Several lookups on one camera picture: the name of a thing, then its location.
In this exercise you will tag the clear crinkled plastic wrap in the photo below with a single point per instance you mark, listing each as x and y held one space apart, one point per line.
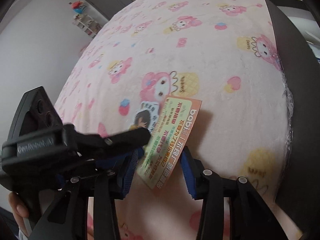
287 100

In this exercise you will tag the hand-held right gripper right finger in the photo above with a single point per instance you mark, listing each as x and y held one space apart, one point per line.
188 177

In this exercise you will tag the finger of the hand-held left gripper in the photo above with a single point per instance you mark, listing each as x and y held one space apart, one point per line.
110 162
112 143

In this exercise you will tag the orange printed card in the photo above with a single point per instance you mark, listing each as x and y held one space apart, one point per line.
170 135

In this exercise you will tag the person's left hand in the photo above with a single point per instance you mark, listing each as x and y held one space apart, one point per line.
17 207

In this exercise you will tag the red pink toy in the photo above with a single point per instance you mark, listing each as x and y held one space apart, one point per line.
77 6

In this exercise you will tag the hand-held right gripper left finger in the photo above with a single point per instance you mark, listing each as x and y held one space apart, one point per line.
130 175

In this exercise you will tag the white shelf rack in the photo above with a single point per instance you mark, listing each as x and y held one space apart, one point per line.
87 26

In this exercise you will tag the cartoon character card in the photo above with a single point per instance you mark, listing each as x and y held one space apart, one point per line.
147 115

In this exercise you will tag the black cardboard box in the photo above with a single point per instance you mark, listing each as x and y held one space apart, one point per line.
300 105

